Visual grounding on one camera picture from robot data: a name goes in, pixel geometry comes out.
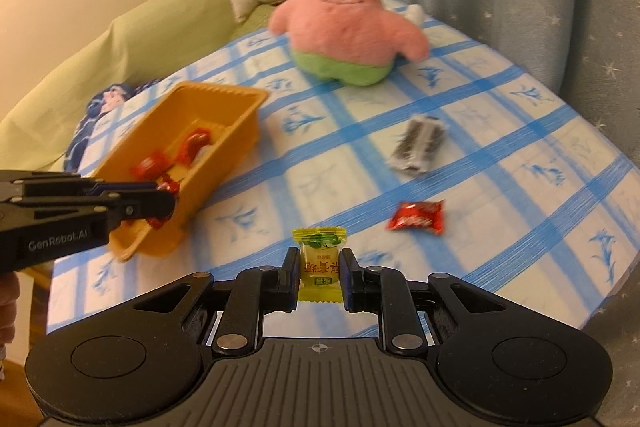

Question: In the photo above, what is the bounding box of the orange plastic tray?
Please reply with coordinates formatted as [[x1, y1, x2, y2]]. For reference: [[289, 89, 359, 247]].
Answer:
[[92, 82, 271, 263]]

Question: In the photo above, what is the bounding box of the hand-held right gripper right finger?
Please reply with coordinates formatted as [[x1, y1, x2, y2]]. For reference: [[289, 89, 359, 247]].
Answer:
[[340, 248, 507, 353]]

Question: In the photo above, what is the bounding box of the pink starfish plush toy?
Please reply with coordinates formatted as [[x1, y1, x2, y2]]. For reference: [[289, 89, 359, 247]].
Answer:
[[268, 0, 430, 88]]

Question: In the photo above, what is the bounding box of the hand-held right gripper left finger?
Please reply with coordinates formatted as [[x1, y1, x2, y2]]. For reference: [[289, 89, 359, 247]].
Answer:
[[134, 247, 303, 355]]

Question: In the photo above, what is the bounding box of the green sofa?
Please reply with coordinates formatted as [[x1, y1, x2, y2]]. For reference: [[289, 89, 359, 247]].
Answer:
[[0, 0, 281, 158]]

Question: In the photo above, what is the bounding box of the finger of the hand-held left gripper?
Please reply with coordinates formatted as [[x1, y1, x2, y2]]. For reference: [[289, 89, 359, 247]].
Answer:
[[0, 171, 123, 200], [0, 189, 177, 228]]

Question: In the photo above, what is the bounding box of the blue checked tablecloth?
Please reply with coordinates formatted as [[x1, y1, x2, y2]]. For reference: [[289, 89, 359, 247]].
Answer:
[[50, 0, 640, 338]]

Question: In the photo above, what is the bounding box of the red pillow snack packet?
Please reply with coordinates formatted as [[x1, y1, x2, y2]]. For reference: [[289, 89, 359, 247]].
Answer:
[[388, 199, 446, 235]]

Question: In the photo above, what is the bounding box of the dark grey snack packet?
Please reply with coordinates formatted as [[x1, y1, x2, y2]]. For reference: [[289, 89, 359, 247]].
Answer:
[[386, 114, 447, 178]]

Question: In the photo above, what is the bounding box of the yellow candy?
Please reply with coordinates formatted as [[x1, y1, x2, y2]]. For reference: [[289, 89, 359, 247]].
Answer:
[[291, 227, 348, 304]]

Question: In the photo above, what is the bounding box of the dark blue patterned cloth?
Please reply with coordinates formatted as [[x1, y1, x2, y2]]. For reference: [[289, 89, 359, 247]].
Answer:
[[64, 82, 138, 170]]

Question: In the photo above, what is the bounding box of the shiny red twisted candy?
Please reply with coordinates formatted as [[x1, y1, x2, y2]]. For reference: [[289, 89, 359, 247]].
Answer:
[[131, 151, 173, 180]]

